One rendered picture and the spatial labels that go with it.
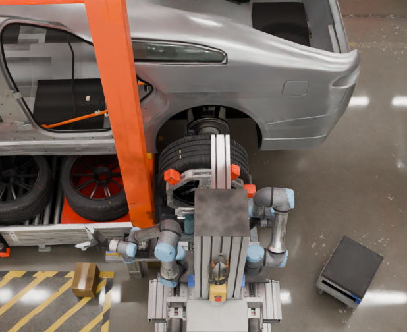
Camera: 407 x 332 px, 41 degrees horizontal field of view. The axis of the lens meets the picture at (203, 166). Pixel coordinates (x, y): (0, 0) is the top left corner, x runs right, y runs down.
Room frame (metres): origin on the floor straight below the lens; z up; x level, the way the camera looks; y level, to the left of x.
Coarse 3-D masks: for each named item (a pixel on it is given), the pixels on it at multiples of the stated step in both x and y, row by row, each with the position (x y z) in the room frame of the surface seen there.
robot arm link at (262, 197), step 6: (258, 192) 1.72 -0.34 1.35; (264, 192) 1.70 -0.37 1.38; (270, 192) 1.69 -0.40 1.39; (258, 198) 1.68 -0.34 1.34; (264, 198) 1.66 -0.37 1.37; (270, 198) 1.66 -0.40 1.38; (258, 204) 1.67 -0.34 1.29; (264, 204) 1.65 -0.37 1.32; (252, 210) 1.76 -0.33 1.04; (258, 210) 1.72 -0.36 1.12; (264, 210) 1.79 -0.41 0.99; (252, 216) 1.76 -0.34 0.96; (258, 216) 1.76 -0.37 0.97; (264, 216) 1.76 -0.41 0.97
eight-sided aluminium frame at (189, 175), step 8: (184, 176) 2.00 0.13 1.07; (192, 176) 1.97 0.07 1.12; (200, 176) 1.97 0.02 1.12; (208, 176) 1.97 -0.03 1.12; (168, 184) 1.99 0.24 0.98; (176, 184) 1.96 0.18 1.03; (232, 184) 1.98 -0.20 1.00; (240, 184) 1.99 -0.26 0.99; (168, 192) 1.95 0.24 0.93; (168, 200) 1.95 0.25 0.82; (176, 200) 2.01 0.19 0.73; (176, 208) 1.96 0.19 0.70
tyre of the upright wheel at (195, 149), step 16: (176, 144) 2.23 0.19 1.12; (192, 144) 2.20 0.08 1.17; (208, 144) 2.20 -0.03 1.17; (160, 160) 2.20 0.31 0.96; (176, 160) 2.10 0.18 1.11; (192, 160) 2.07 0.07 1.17; (208, 160) 2.06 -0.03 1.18; (240, 160) 2.15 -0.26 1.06; (160, 176) 2.07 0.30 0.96; (240, 176) 2.06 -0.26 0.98
